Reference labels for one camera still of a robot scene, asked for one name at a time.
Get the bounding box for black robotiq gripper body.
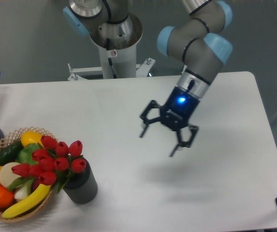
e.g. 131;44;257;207
160;87;200;131

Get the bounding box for red tulip bouquet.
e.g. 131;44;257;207
7;136;87;191

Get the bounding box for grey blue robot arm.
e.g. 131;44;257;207
63;0;233;148

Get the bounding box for dark grey ribbed vase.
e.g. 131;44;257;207
63;159;98;204

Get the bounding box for yellow squash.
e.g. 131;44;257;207
20;131;43;147

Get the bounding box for dark red vegetable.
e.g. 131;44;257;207
31;179;40;192

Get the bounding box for yellow banana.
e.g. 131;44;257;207
1;184;51;219

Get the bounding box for green cucumber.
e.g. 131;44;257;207
0;140;23;166

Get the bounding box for green bok choy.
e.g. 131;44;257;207
15;144;40;202

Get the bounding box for woven wicker basket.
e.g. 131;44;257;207
0;127;56;223

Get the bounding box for beige round radish slice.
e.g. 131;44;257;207
0;162;21;188

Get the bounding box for orange fruit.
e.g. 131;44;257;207
0;185;14;209

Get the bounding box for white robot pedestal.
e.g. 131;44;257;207
64;8;156;81

